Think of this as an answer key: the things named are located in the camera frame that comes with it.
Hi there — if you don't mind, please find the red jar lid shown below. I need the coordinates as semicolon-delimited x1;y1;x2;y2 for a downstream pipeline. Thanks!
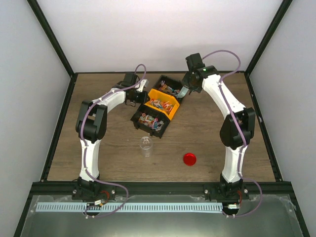
183;153;197;166

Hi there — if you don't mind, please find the light blue slotted cable duct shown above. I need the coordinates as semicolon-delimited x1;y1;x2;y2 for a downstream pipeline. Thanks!
35;202;223;213

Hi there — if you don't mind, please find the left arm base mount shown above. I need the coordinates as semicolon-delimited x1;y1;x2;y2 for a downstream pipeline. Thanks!
72;177;117;201

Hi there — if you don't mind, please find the light blue slotted scoop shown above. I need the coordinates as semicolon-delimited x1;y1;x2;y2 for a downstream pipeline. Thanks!
176;86;189;98

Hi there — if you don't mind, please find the orange candy bin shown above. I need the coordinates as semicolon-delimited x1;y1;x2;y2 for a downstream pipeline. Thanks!
145;89;180;120

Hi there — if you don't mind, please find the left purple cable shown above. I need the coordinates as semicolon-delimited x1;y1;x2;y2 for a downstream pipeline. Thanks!
78;64;147;219

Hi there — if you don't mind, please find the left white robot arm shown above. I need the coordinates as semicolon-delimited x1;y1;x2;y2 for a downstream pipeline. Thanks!
76;73;149;182

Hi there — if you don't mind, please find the black candy bin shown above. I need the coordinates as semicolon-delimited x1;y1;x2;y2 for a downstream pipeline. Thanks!
130;104;170;138
153;75;184;104

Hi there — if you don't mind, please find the clear plastic jar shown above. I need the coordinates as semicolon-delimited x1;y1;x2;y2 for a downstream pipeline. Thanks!
139;136;153;157

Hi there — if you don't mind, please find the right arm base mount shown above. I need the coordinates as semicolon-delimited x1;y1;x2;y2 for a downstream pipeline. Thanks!
203;174;249;202

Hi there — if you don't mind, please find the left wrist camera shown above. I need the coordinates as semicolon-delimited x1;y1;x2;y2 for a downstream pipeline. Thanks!
135;79;149;92

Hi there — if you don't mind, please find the black aluminium frame rail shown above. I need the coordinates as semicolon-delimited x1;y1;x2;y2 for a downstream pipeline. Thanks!
30;181;294;196

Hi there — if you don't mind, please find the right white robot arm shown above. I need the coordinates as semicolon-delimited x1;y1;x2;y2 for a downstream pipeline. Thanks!
178;50;256;199

